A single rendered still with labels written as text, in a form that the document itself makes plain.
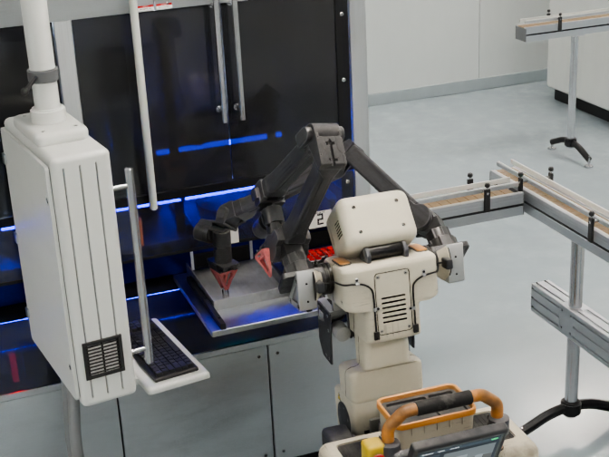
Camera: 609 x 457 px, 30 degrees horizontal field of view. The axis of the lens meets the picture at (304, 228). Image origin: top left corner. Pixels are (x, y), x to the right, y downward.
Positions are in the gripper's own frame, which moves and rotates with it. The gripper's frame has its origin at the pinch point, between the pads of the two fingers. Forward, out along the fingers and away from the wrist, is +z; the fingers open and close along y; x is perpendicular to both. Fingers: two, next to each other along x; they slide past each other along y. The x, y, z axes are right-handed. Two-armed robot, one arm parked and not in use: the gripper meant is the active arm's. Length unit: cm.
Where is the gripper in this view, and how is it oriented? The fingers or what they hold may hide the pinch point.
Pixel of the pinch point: (225, 286)
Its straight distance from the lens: 369.5
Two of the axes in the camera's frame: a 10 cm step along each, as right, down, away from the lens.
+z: 0.3, 9.3, 3.7
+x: -8.1, 2.4, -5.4
